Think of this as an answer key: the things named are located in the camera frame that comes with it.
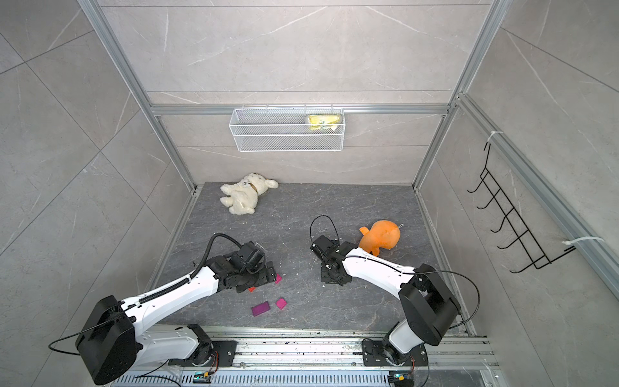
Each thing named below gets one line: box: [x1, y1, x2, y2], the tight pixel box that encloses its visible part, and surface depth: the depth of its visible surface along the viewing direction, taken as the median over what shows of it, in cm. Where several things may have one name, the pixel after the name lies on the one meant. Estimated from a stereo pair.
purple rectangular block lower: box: [251, 300, 271, 317], surface depth 85 cm
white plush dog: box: [220, 172, 279, 216], surface depth 109 cm
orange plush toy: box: [358, 220, 401, 257], surface depth 97 cm
